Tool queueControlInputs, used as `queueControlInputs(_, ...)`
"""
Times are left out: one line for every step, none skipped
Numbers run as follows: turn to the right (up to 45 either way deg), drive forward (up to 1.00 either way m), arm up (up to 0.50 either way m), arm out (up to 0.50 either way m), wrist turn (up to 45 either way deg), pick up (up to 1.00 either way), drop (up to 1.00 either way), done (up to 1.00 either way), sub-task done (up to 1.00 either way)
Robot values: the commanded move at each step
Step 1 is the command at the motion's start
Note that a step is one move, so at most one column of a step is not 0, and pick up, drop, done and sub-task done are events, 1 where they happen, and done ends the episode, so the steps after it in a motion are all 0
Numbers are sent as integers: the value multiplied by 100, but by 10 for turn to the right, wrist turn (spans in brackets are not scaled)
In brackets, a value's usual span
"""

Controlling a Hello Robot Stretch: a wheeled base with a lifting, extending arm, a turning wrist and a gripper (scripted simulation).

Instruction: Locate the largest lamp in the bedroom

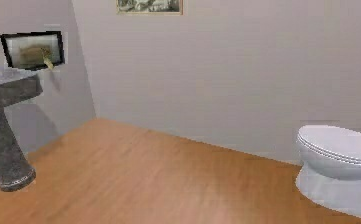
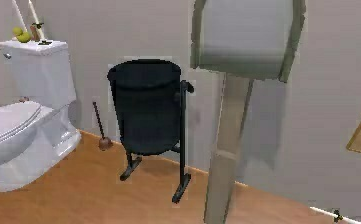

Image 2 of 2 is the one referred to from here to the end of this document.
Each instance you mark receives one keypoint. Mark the black bin on stand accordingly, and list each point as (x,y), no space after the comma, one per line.
(148,110)

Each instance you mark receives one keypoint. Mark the brown toilet plunger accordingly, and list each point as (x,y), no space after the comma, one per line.
(103,136)

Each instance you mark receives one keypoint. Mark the white toilet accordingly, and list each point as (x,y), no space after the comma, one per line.
(38,110)

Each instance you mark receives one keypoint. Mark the white rod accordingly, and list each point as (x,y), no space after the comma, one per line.
(36,16)
(18,15)

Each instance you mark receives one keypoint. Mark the yellow-green soap bottle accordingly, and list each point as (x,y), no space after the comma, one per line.
(21,35)

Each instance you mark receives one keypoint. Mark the small black bracket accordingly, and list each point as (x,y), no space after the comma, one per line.
(337,215)

